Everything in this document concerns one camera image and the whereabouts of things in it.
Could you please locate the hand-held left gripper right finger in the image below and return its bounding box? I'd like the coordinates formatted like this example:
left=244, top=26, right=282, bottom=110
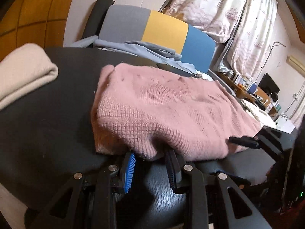
left=165, top=149, right=273, bottom=229

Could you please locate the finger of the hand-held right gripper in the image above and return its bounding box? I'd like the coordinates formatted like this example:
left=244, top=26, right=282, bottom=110
left=228, top=175, right=270, bottom=198
left=229, top=135, right=260, bottom=149

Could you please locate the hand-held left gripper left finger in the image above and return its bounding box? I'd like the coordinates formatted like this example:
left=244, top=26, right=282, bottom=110
left=24, top=152, right=137, bottom=229

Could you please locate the pink knit sweater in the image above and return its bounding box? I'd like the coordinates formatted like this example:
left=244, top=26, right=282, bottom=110
left=91, top=63, right=262, bottom=162

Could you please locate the white fluffy cloth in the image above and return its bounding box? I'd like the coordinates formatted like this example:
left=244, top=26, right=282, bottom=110
left=240, top=98, right=275, bottom=125

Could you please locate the white box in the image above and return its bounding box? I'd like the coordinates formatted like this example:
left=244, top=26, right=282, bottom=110
left=277, top=117, right=296, bottom=134

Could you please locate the cluttered wooden desk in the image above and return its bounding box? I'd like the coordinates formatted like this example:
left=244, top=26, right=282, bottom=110
left=227, top=73, right=280, bottom=115

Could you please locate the blue and white round object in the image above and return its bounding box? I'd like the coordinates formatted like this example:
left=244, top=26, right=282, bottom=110
left=248, top=81, right=259, bottom=94

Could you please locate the black computer monitor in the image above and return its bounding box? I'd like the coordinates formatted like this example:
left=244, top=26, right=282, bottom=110
left=258, top=73, right=281, bottom=96

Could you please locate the curved metal rod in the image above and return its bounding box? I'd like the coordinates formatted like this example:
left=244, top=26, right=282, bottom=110
left=256, top=41, right=286, bottom=83

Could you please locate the grey-blue garment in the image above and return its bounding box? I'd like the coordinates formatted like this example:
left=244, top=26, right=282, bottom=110
left=71, top=37, right=199, bottom=75

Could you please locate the grey yellow blue panel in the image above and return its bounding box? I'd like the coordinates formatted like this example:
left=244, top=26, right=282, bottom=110
left=82, top=0, right=216, bottom=74

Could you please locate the beige folded cloth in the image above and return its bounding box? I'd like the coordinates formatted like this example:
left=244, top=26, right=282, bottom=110
left=0, top=43, right=59, bottom=111

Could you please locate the grey curved rail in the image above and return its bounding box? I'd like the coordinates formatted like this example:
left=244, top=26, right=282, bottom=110
left=207, top=69, right=238, bottom=98

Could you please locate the wall air conditioner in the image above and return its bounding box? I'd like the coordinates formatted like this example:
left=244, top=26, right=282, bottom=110
left=287, top=56, right=305, bottom=72

